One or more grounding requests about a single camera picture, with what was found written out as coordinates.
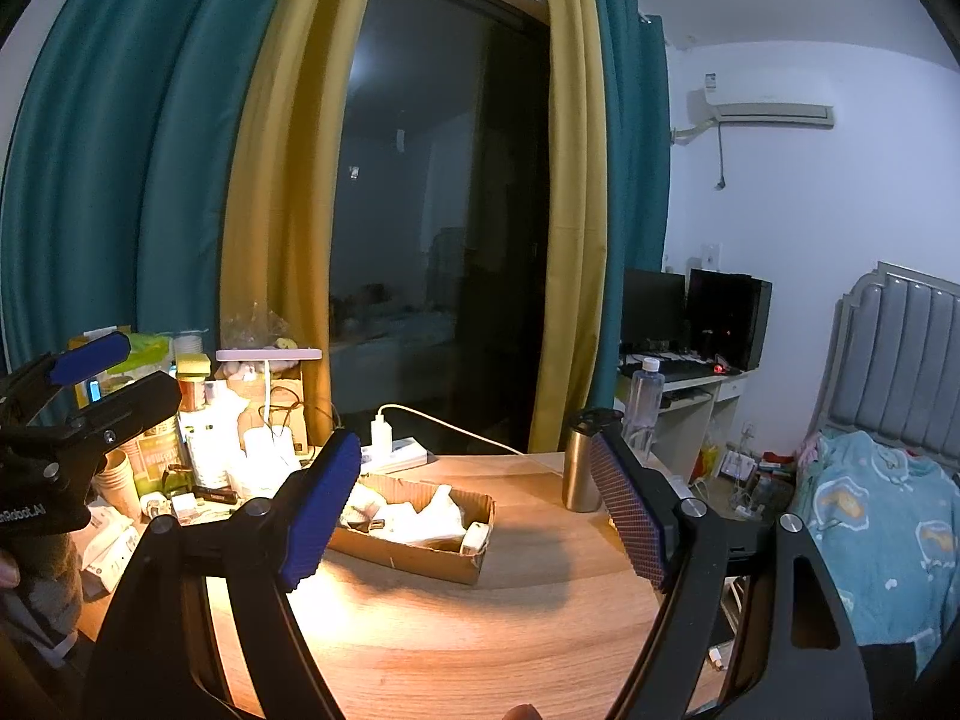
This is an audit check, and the dark glass door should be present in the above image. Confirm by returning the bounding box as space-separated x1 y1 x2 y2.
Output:
327 0 556 457

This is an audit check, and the white plastic bottle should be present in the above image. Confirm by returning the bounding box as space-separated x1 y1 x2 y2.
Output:
183 396 242 490

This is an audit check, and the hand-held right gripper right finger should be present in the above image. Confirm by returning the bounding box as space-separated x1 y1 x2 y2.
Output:
589 420 875 720

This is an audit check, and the white computer desk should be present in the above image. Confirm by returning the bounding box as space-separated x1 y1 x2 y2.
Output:
617 349 752 482

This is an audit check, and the black keyboard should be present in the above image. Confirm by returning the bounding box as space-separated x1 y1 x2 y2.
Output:
636 358 722 384

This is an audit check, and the white desk lamp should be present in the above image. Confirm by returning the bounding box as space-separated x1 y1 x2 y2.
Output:
215 348 324 482

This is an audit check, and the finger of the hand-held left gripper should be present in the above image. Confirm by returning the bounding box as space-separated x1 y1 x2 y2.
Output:
0 330 133 412
0 370 183 470

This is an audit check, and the yellow curtain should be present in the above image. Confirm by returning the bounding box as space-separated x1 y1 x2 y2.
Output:
217 0 385 452
528 0 609 455

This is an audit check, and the blue printed blanket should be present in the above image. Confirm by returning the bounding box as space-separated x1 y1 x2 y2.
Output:
787 429 960 680

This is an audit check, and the cardboard box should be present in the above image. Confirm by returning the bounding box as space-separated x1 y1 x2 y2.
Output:
328 471 497 587

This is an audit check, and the brown cardboard carton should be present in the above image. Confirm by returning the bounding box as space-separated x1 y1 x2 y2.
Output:
223 358 310 460

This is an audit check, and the black computer monitor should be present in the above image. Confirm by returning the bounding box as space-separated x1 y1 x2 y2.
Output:
622 268 688 354

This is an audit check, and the white power strip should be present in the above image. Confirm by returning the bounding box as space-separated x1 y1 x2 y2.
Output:
358 437 431 476

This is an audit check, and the teal curtain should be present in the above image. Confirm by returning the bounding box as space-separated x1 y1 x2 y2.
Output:
0 0 310 421
588 0 673 422

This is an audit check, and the steel tumbler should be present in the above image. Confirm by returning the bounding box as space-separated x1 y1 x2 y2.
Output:
562 410 628 515

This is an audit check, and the stack of paper cups package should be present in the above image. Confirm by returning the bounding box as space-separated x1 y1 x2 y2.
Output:
96 446 145 520

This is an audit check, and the white air conditioner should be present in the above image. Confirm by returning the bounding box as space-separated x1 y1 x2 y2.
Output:
670 70 836 145

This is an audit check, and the clear water bottle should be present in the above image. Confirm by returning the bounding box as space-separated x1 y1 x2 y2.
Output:
622 357 668 460

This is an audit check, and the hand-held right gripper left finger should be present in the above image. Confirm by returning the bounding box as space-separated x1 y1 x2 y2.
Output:
82 429 365 720

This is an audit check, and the yellow lid jar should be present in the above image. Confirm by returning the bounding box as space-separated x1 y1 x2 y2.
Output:
174 351 212 415

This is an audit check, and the white tissue pack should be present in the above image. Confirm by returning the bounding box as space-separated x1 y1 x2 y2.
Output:
409 485 467 542

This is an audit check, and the white charger cable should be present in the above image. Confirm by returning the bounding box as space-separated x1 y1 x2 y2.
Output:
378 403 527 457

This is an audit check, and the grey padded headboard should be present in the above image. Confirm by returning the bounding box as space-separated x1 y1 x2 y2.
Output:
812 261 960 482

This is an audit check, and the person's left forearm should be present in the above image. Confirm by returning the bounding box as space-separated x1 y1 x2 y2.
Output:
0 536 85 650

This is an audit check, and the black computer tower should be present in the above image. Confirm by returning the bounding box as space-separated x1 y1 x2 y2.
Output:
685 268 774 373

